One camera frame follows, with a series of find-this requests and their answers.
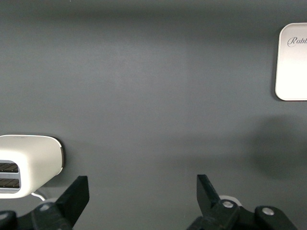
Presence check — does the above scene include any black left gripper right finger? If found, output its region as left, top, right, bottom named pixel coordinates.
left=186, top=174, right=299, bottom=230

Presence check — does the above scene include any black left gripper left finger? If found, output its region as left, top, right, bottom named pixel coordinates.
left=0, top=175, right=90, bottom=230

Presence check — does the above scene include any white toaster cable with plug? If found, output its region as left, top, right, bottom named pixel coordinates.
left=30, top=191, right=47, bottom=202

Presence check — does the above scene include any cream two-slot toaster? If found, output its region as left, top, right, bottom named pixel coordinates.
left=0, top=134, right=65, bottom=199

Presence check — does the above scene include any cream rectangular rabbit-print tray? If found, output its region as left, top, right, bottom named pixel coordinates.
left=275, top=23, right=307, bottom=101

